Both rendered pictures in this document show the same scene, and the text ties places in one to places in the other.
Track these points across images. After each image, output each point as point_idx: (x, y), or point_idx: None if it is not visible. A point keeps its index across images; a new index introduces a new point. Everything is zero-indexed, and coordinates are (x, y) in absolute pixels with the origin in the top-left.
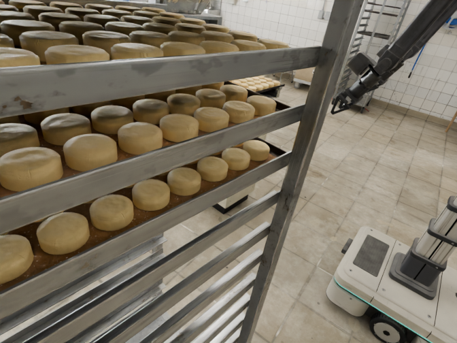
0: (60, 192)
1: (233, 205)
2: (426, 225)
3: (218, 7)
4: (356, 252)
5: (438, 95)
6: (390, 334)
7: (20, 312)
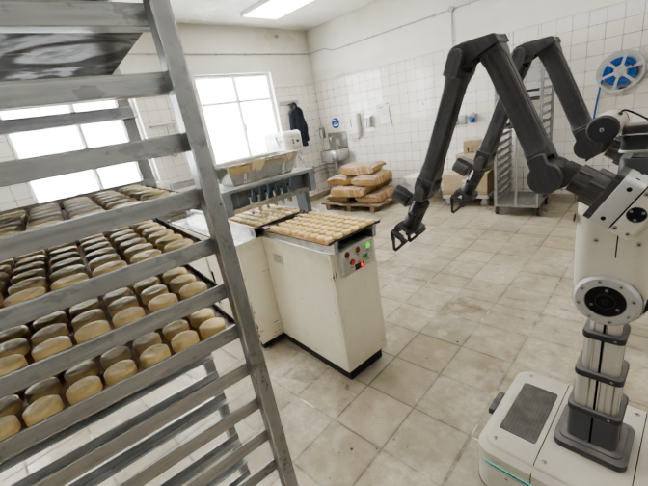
0: None
1: (363, 366)
2: (644, 355)
3: (345, 145)
4: (505, 410)
5: None
6: None
7: None
